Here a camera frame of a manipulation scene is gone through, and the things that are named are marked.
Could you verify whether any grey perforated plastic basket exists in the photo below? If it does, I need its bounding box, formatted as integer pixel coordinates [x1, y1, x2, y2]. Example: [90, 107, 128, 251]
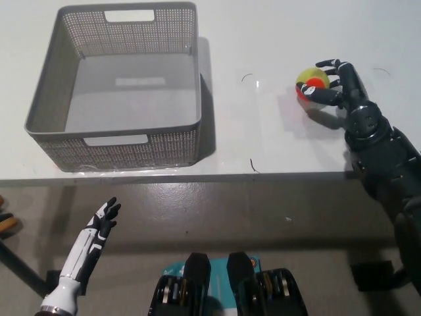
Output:
[24, 1, 202, 172]

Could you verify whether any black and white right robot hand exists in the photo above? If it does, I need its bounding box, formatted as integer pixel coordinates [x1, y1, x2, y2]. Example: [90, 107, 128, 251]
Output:
[295, 59, 379, 115]

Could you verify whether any yellow wooden object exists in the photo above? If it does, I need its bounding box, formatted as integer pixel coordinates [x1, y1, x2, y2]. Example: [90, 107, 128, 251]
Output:
[0, 213, 18, 235]

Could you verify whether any black metal table leg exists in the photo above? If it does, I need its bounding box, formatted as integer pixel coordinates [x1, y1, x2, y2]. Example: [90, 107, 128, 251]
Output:
[350, 261, 406, 292]
[0, 240, 62, 299]

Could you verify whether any grey tape patch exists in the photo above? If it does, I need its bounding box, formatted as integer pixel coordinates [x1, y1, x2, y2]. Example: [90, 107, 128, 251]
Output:
[278, 90, 350, 130]

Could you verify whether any yellow and orange tennis ball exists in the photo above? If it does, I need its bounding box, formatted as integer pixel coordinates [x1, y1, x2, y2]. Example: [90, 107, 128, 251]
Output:
[295, 67, 331, 108]

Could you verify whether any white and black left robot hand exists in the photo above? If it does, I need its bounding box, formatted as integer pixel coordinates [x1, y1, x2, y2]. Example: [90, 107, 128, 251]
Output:
[60, 196, 122, 291]

